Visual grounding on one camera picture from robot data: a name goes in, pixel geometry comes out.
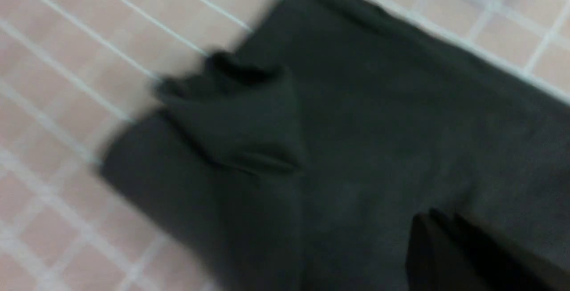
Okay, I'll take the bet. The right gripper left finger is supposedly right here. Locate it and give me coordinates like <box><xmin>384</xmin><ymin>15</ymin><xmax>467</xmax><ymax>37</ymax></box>
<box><xmin>405</xmin><ymin>213</ymin><xmax>489</xmax><ymax>291</ymax></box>

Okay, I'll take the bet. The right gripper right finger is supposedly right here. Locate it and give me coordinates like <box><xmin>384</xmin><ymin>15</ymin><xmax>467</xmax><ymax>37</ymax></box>
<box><xmin>452</xmin><ymin>213</ymin><xmax>570</xmax><ymax>291</ymax></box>

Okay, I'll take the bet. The dark gray long-sleeve top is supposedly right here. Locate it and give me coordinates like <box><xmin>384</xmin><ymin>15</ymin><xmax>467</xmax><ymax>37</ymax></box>
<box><xmin>100</xmin><ymin>0</ymin><xmax>569</xmax><ymax>291</ymax></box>

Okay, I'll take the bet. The pink checkered tablecloth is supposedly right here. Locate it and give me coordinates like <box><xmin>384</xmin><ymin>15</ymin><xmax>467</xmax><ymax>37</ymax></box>
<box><xmin>0</xmin><ymin>0</ymin><xmax>569</xmax><ymax>291</ymax></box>

